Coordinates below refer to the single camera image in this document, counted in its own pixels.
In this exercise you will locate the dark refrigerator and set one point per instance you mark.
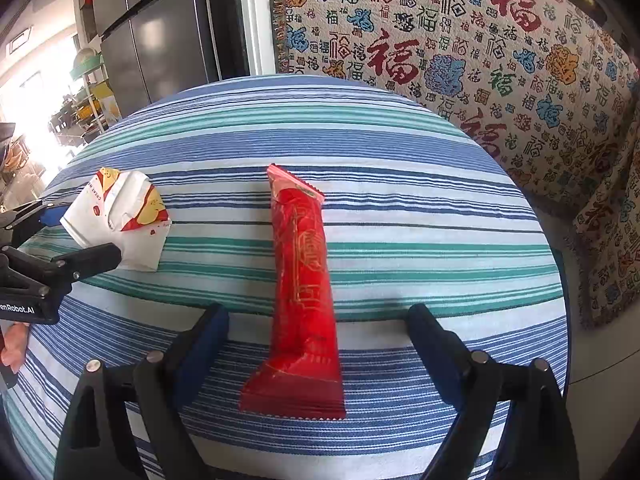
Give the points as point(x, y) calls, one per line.
point(153, 49)

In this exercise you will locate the white kitchen cabinet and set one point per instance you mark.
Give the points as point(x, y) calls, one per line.
point(603, 365)

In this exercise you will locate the white red paper bag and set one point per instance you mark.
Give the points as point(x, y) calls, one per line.
point(123, 208)

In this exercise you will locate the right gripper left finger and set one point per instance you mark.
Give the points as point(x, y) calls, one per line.
point(97, 440)

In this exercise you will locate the patterned fu character blanket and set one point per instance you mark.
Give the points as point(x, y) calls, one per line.
point(538, 84)

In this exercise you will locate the left hand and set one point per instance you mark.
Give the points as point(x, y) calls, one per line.
point(13, 354)

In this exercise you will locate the long red snack package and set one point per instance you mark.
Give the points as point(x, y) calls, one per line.
point(302, 376)

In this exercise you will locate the blue striped tablecloth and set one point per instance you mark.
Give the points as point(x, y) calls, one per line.
point(415, 213)

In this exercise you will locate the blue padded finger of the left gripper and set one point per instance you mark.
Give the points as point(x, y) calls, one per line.
point(52, 214)

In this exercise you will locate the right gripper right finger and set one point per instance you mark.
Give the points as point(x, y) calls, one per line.
point(537, 441)

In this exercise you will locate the cluttered shelf rack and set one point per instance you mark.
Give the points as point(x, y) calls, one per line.
point(92, 109)

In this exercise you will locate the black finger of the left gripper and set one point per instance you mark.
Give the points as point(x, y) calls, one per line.
point(89, 262)

